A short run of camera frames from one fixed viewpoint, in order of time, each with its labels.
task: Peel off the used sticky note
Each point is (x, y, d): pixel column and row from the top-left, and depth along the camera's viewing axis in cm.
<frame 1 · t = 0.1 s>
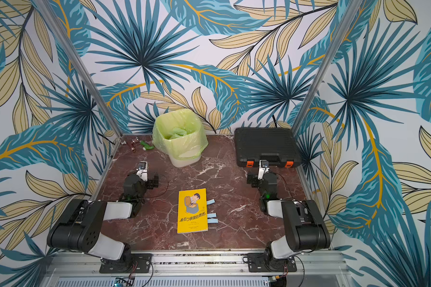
left hand: (146, 172, 92), fingers open
right hand: (260, 169, 93), fingers open
yellow cover book: (192, 211, 88), point 2 cm above the table
upper blue sticky tab: (211, 201, 92), on the table
middle blue sticky tab: (211, 214, 88), on the table
lower blue sticky tab: (213, 220, 87), on the table
white bin green bag: (179, 133, 105), point 13 cm above the table
black plastic tool case: (276, 146, 108), point 7 cm above the table
green small bottle: (146, 146, 113), point 2 cm above the table
small brown glass bottle: (133, 149, 112), on the table
small clear glass item: (124, 143, 115), on the table

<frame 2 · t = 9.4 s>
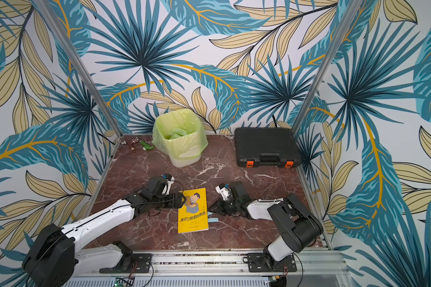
left hand: (177, 201, 83), fingers open
right hand: (207, 209, 85), fingers closed
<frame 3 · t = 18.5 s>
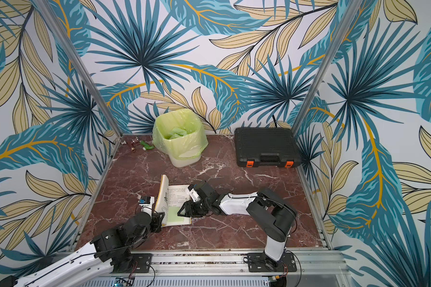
left hand: (163, 217, 79), fingers closed
right hand: (180, 214, 82), fingers open
yellow cover book: (170, 200, 91), point 2 cm above the table
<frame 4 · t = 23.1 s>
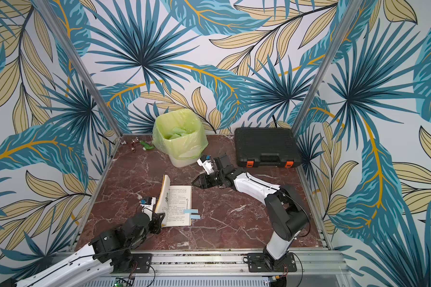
left hand: (163, 217, 79), fingers closed
right hand: (194, 182, 84), fingers open
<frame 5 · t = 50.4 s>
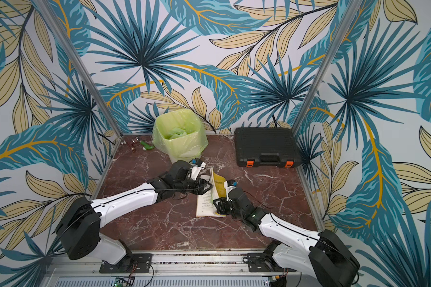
left hand: (209, 188, 80), fingers open
right hand: (212, 201, 82), fingers closed
yellow cover book: (205, 207, 88), point 3 cm above the table
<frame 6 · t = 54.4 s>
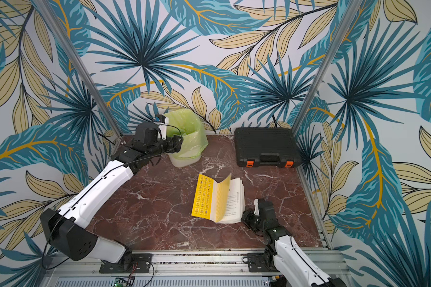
left hand: (174, 140, 77), fingers open
right hand: (236, 214, 85), fingers closed
yellow cover book: (222, 202, 89), point 3 cm above the table
